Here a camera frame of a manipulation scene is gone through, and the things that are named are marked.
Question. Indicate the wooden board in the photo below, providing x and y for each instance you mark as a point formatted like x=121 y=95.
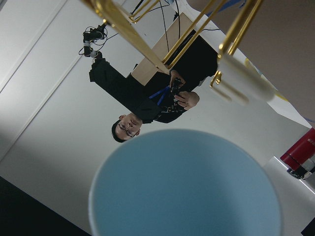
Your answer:
x=145 y=70

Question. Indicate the black tripod camera rig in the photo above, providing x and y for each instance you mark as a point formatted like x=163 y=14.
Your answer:
x=97 y=36

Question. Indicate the light blue plastic cup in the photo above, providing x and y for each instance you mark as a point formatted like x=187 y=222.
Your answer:
x=180 y=182

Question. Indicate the standing person in black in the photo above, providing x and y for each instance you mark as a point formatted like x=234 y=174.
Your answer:
x=165 y=97

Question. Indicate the gold wire cup holder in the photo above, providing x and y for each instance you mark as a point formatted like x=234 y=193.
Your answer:
x=231 y=77

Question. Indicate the red cylindrical bottle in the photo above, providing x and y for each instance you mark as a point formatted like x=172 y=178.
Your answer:
x=301 y=153

